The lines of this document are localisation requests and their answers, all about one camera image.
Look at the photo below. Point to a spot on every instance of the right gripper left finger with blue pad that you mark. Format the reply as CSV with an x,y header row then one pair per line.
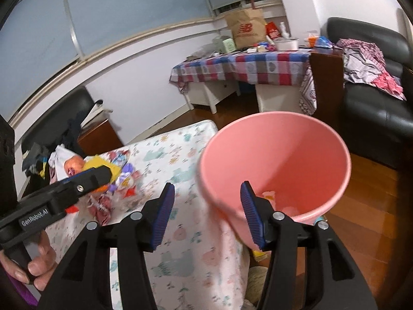
x,y
139,233

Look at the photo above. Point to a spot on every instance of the pile of clothes on sofa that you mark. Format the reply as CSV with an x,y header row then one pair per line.
x,y
364,63

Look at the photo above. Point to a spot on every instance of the white cabinet under table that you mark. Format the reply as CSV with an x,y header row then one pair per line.
x,y
210,93

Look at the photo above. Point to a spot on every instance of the plaid checkered tablecloth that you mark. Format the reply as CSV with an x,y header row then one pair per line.
x,y
291,68

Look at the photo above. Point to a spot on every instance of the floral tablecloth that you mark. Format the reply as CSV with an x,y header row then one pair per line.
x,y
200,263

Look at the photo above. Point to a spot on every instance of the brown wooden nightstand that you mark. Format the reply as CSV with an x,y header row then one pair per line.
x,y
98,136

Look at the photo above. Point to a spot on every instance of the light green box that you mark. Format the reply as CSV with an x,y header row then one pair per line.
x,y
224,44

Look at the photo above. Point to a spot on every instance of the person's left hand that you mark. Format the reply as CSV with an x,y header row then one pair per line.
x,y
41,267

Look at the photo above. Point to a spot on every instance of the white bottle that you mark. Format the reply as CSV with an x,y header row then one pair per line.
x,y
284,34

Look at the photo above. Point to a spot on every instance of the dark red paper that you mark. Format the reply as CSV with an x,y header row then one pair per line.
x,y
100,208

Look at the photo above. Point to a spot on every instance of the dark wooden side cabinet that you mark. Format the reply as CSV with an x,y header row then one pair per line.
x,y
328,76

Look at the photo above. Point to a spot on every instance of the white round bowl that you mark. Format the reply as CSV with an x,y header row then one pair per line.
x,y
290,44

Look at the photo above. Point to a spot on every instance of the orange tissue box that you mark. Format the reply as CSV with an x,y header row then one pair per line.
x,y
312,38

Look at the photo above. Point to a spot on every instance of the brown paper shopping bag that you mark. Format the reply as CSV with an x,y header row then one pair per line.
x,y
247,27

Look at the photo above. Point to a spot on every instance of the colourful wrapper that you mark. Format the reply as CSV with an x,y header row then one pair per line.
x,y
126,183

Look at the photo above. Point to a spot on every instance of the yellow foam net sleeve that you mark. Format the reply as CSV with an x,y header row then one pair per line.
x,y
96,161

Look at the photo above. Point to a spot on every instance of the blue plastic bag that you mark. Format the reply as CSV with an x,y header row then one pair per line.
x,y
323,42

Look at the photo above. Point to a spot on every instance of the pink plastic trash bin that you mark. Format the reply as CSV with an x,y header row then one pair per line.
x,y
298,163

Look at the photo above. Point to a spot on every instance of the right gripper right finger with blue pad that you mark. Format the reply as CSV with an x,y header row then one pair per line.
x,y
277,233

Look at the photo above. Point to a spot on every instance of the black leather chair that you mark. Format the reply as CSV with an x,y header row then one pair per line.
x,y
61,123

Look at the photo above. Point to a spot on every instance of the red packet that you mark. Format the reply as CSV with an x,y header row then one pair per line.
x,y
272,31

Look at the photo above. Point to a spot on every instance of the black leather sofa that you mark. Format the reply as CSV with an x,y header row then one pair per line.
x,y
377,125

